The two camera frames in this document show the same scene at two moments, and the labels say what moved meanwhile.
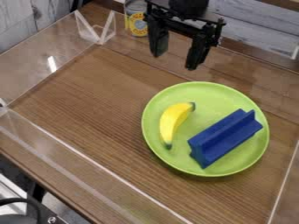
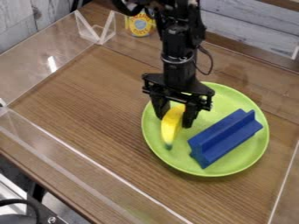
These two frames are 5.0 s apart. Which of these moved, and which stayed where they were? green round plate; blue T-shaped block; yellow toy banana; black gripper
Moved: black gripper
Stayed: blue T-shaped block; green round plate; yellow toy banana
